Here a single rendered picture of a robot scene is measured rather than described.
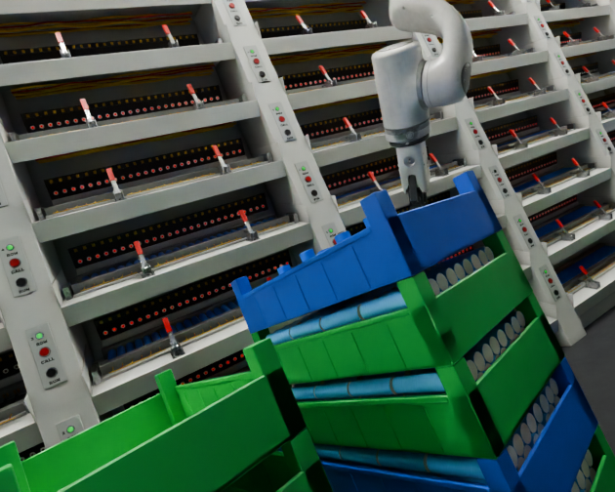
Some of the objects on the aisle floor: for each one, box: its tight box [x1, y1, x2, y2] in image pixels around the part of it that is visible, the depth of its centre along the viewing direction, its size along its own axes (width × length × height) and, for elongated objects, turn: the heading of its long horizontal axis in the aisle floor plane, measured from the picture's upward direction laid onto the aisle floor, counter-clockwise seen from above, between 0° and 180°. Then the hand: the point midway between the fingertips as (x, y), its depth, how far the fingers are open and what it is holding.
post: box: [193, 0, 347, 265], centre depth 116 cm, size 20×9×169 cm, turn 129°
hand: (419, 206), depth 81 cm, fingers open, 3 cm apart
